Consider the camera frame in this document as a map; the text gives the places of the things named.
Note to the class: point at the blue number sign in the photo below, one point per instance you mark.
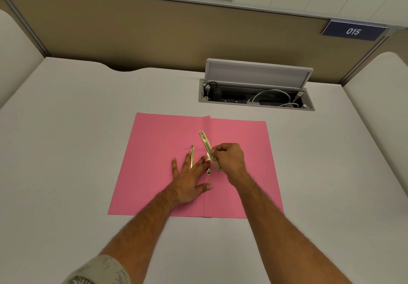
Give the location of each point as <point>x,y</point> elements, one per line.
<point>352,30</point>

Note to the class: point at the person's right thumb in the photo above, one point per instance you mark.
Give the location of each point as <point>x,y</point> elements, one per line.
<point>218,149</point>

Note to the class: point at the person's left forearm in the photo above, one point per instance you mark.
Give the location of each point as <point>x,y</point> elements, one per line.
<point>140,229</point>

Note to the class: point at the white side divider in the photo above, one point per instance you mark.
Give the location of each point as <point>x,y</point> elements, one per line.
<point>379,108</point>
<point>16,54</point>

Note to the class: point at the black power strip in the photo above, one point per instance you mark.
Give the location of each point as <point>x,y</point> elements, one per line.
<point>234,98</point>

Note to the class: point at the person's right forearm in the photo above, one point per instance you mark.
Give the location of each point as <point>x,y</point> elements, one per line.
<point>280,229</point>

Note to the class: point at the pink paper folder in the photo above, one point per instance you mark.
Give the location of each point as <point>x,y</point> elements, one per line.
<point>153,153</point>

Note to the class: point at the black power adapter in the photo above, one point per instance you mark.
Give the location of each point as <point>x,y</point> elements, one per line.
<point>216,92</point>

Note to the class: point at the patterned light shirt sleeve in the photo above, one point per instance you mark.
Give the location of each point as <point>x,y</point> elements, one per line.
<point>98,272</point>

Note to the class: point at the gold metal fastener bar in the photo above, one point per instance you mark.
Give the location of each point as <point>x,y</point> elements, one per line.
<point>205,143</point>

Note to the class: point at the beige desk partition panel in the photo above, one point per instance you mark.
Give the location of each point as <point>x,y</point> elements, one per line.
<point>159,32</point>

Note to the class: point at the person's left thumb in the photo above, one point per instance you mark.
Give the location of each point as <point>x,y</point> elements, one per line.
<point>205,187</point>

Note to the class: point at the person's right hand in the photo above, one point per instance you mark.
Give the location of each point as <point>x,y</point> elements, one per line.
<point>232,161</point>

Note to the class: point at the person's left little finger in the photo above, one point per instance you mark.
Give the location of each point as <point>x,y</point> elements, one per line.
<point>175,167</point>

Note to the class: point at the gold metal prong fastener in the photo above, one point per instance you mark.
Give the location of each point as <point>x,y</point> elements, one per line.
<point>192,154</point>

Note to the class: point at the person's left hand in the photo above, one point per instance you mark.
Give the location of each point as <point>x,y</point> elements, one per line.
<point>186,188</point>

